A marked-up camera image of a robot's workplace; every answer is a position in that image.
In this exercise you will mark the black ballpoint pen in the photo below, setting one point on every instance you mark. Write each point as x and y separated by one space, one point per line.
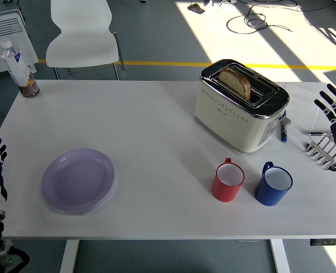
315 133

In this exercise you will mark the blue marker pen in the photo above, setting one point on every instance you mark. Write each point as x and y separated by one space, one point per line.
283 133

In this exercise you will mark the silver metal toast rack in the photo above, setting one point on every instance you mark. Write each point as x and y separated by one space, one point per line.
321 155

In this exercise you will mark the white panel heater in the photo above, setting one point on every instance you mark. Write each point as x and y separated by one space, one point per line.
3 25

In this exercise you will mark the white table leg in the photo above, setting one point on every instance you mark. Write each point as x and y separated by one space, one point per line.
280 256
68 256

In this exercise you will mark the cream chrome toaster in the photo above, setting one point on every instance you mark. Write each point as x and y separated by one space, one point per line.
227 119

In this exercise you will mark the red enamel mug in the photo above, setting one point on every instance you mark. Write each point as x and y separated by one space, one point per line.
226 190

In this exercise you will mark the clear plastic drink bottle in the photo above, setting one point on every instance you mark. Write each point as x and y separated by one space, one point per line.
17 65

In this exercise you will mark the black table control panel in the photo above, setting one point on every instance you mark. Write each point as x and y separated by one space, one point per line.
329 242

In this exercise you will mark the blue enamel mug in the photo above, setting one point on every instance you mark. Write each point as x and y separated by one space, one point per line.
268 196

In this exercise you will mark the brown floor pedal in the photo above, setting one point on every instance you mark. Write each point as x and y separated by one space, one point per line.
196 8

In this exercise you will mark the bread slice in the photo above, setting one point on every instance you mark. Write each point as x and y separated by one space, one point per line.
236 82

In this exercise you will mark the purple plastic plate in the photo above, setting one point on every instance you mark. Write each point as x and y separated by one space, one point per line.
76 182

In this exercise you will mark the white plastic chair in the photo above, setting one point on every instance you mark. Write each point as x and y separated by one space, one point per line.
79 42

